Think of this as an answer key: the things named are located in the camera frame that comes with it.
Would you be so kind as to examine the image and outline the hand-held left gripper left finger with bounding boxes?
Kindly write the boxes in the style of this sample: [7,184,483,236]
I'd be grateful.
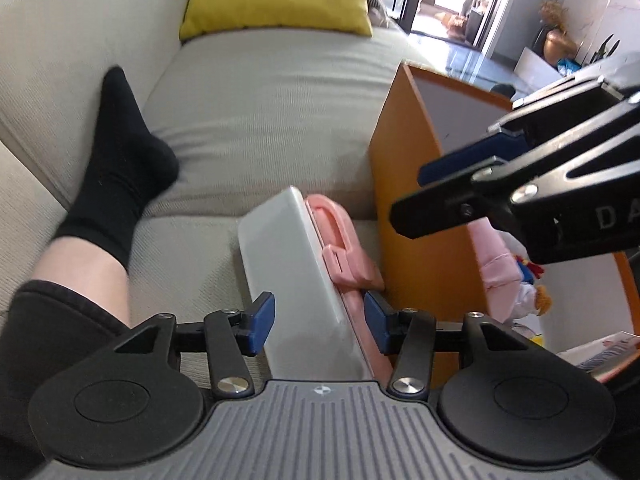
[112,291,277,400]

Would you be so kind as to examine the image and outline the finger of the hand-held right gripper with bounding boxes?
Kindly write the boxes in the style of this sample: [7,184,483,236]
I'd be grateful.
[417,55,640,187]
[389,92,640,241]

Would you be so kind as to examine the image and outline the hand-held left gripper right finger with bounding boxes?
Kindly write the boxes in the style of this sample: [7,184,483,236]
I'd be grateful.
[364,290,546,400]

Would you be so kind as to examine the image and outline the orange wooden storage box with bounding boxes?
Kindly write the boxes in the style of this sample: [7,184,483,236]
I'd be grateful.
[369,60,640,391]

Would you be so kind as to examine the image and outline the white box with pink lid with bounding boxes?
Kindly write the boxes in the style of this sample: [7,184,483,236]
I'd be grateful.
[237,186,396,381]

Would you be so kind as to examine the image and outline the pink fabric pouch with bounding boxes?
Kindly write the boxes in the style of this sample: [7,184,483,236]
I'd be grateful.
[467,220,526,321]

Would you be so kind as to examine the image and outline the white board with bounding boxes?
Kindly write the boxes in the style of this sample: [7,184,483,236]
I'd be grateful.
[515,46,563,92]

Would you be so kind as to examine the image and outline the white printed booklet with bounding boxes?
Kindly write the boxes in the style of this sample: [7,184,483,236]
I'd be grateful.
[555,332,638,373]

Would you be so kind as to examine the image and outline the copper vase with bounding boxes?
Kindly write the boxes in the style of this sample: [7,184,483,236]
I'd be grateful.
[544,29,578,66]

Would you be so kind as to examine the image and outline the dried flowers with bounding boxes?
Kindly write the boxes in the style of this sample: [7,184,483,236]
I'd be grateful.
[539,0,568,33]

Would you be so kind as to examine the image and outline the beige sofa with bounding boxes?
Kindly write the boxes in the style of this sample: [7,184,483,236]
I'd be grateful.
[0,0,441,396]

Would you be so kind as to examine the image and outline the person's leg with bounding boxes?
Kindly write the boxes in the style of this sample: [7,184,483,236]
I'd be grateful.
[0,235,133,480]

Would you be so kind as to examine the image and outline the black sock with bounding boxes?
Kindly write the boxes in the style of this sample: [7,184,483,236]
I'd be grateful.
[54,65,181,278]

